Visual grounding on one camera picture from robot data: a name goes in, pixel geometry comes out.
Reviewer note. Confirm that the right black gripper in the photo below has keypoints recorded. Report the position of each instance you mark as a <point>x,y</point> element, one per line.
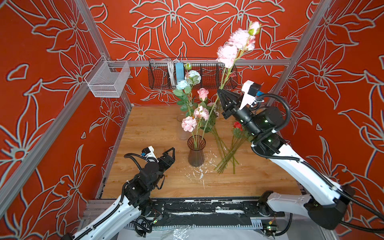
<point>233,106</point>

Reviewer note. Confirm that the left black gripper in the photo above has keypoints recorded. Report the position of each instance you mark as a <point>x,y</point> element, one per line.
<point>170,159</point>

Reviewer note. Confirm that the pink rose stem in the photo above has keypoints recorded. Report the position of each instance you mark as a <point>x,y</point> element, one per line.
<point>203,93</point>

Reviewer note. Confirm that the dark smoked glass vase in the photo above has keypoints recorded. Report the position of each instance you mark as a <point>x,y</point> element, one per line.
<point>196,156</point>

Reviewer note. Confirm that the white green flower stem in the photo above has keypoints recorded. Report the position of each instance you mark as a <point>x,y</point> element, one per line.
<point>184,88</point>

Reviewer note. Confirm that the pink peony stem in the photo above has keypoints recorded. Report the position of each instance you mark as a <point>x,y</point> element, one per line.
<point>240,42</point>

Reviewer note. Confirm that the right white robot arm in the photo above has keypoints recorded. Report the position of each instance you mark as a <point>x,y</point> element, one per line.
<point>263,116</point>

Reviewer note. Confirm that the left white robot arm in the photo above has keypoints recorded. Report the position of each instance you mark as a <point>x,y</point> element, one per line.
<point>134,203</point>

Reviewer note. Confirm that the clear glass vase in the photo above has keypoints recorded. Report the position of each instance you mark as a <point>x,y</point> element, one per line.
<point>182,135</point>

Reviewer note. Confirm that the red rose stem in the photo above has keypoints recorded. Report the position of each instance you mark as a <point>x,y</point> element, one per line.
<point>227,153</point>

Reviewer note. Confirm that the small pink flower bunch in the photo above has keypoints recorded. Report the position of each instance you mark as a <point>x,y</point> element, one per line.
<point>190,122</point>

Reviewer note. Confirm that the light blue box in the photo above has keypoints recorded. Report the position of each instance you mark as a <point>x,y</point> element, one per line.
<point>180,71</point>

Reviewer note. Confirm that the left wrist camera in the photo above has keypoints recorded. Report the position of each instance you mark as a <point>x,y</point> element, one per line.
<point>148,152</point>

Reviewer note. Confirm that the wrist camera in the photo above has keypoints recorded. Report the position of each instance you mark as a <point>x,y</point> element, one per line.
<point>250,90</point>
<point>148,152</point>

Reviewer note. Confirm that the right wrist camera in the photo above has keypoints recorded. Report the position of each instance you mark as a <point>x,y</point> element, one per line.
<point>250,90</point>

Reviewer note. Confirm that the black wire wall basket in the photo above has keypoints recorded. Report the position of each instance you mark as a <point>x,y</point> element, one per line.
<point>167,73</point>

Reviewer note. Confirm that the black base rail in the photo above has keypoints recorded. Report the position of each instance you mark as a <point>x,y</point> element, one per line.
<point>232,212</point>

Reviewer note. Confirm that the clear acrylic wall bin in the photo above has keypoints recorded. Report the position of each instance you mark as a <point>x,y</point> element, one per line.
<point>107,79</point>

